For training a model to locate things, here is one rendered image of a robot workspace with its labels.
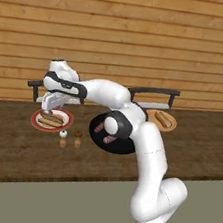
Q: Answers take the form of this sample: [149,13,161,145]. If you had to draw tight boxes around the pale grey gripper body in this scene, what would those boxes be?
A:
[40,90,70,115]

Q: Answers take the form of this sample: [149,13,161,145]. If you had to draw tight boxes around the tan hot dog bun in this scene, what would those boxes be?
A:
[37,116,65,129]
[153,110,175,130]

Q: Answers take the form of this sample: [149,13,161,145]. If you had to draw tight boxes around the red rimmed white plate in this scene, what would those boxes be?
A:
[29,105,76,136]

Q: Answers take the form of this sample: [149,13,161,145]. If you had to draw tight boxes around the pink sausage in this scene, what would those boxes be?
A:
[93,120,106,135]
[102,134,118,145]

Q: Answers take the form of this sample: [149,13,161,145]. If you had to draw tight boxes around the black bowl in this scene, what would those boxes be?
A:
[85,108,142,158]

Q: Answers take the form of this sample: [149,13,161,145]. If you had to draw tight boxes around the orange plate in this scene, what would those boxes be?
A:
[143,108,179,134]

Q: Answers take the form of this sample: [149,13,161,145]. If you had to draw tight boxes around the white topped wooden shaker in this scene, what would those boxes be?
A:
[57,129,69,150]

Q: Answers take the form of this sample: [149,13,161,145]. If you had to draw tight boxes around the brown topped wooden shaker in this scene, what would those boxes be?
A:
[72,129,84,149]

